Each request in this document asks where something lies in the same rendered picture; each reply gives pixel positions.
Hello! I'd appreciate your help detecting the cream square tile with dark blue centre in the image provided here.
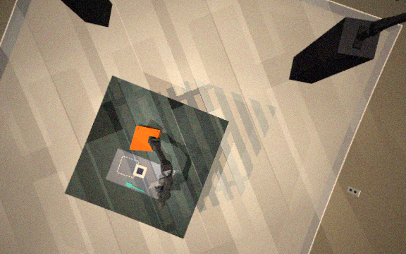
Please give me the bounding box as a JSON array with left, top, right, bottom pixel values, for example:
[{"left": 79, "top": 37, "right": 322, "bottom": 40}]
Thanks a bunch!
[{"left": 133, "top": 164, "right": 147, "bottom": 178}]

